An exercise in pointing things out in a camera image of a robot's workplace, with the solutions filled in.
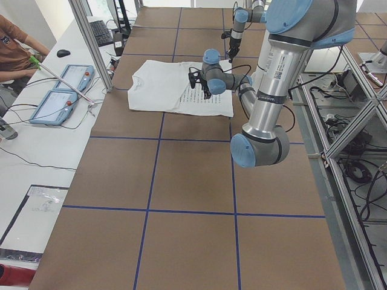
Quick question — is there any red fire extinguisher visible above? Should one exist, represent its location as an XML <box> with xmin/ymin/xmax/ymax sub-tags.
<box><xmin>0</xmin><ymin>264</ymin><xmax>36</xmax><ymax>287</ymax></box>

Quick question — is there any person in orange shirt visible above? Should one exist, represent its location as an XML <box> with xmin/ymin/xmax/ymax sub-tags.
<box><xmin>1</xmin><ymin>16</ymin><xmax>50</xmax><ymax>95</ymax></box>

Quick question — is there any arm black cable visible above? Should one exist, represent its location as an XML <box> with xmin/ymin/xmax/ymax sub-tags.
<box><xmin>222</xmin><ymin>63</ymin><xmax>296</xmax><ymax>134</ymax></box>

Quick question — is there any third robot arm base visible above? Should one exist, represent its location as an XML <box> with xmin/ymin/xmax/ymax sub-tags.
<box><xmin>358</xmin><ymin>42</ymin><xmax>386</xmax><ymax>73</ymax></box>

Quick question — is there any black keyboard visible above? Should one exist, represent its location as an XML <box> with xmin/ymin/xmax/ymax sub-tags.
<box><xmin>89</xmin><ymin>20</ymin><xmax>113</xmax><ymax>47</ymax></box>

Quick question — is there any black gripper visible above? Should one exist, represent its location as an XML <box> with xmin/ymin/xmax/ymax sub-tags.
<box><xmin>200</xmin><ymin>80</ymin><xmax>212</xmax><ymax>100</ymax></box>
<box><xmin>227</xmin><ymin>37</ymin><xmax>241</xmax><ymax>62</ymax></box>

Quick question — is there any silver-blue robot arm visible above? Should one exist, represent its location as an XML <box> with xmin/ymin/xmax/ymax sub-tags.
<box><xmin>221</xmin><ymin>0</ymin><xmax>269</xmax><ymax>63</ymax></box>
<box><xmin>189</xmin><ymin>1</ymin><xmax>357</xmax><ymax>167</ymax></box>

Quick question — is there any white long-sleeve printed shirt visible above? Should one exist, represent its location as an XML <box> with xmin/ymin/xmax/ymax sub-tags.
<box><xmin>128</xmin><ymin>60</ymin><xmax>233</xmax><ymax>117</ymax></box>

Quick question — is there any white pillar with base plate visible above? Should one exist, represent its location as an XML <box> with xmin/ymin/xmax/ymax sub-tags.
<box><xmin>252</xmin><ymin>30</ymin><xmax>271</xmax><ymax>91</ymax></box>

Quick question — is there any near blue teach pendant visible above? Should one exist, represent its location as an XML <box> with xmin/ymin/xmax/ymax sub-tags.
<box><xmin>29</xmin><ymin>89</ymin><xmax>78</xmax><ymax>126</ymax></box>

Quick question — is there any black box with white label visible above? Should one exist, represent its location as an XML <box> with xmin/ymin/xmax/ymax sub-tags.
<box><xmin>113</xmin><ymin>32</ymin><xmax>125</xmax><ymax>56</ymax></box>

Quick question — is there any plastic sleeve document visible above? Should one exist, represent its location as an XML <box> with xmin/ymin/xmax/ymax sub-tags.
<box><xmin>1</xmin><ymin>184</ymin><xmax>68</xmax><ymax>253</ymax></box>

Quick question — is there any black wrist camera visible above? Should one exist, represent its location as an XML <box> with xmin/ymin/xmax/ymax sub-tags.
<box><xmin>221</xmin><ymin>31</ymin><xmax>231</xmax><ymax>39</ymax></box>
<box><xmin>188</xmin><ymin>66</ymin><xmax>202</xmax><ymax>89</ymax></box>

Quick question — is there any metal rod with green tip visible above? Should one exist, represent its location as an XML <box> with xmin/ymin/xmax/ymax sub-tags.
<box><xmin>29</xmin><ymin>56</ymin><xmax>96</xmax><ymax>106</ymax></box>

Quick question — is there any aluminium frame post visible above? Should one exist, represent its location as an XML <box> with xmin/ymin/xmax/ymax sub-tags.
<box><xmin>68</xmin><ymin>0</ymin><xmax>113</xmax><ymax>92</ymax></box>

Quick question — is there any far blue teach pendant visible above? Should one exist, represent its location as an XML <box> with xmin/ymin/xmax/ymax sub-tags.
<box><xmin>60</xmin><ymin>64</ymin><xmax>95</xmax><ymax>92</ymax></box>

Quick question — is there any black computer mouse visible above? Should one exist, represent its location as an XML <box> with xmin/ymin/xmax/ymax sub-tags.
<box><xmin>56</xmin><ymin>49</ymin><xmax>71</xmax><ymax>58</ymax></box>

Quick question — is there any blue teach pendant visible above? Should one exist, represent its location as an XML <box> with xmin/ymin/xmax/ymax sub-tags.
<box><xmin>60</xmin><ymin>64</ymin><xmax>95</xmax><ymax>92</ymax></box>
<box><xmin>29</xmin><ymin>89</ymin><xmax>78</xmax><ymax>126</ymax></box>

